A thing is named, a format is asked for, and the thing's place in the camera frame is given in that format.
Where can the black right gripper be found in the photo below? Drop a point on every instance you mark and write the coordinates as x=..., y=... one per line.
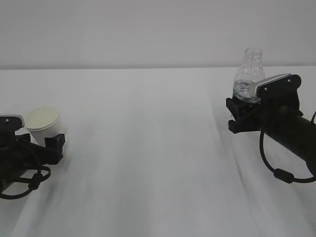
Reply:
x=283, y=122

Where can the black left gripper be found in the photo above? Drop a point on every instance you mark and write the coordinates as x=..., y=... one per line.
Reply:
x=23, y=162

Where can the white paper cup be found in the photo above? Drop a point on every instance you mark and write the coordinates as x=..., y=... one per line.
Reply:
x=43, y=122

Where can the clear water bottle green label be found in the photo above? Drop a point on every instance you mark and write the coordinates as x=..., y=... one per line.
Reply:
x=250, y=71

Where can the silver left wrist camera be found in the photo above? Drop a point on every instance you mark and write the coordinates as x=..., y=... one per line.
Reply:
x=11, y=123

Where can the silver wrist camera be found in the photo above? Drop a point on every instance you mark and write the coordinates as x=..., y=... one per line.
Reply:
x=275, y=86
x=11, y=123

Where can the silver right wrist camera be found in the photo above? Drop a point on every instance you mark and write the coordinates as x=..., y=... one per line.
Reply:
x=275, y=86

